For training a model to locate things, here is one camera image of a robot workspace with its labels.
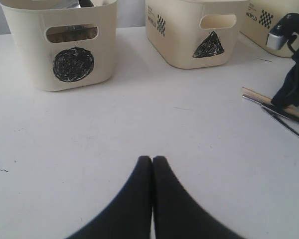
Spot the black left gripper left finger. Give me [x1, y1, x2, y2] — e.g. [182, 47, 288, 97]
[69, 156, 152, 239]

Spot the cream bin with triangle mark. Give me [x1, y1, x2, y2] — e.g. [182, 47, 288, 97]
[145, 0, 249, 69]

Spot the white ceramic bowl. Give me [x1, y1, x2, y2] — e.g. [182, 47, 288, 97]
[46, 24, 98, 43]

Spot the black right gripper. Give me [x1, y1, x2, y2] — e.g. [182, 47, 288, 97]
[271, 13, 299, 109]

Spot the cream bin with square mark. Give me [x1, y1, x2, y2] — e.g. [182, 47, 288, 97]
[240, 0, 299, 58]

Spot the wooden chopstick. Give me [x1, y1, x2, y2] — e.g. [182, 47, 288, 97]
[242, 87, 299, 117]

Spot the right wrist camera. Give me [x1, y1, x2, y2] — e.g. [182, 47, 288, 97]
[266, 13, 299, 51]

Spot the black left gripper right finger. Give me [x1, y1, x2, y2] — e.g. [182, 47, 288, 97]
[152, 156, 242, 239]

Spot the cream bin with circle mark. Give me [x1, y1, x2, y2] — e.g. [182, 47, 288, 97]
[0, 0, 117, 92]

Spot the steel table knife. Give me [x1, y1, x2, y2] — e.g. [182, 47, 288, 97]
[242, 94, 299, 123]

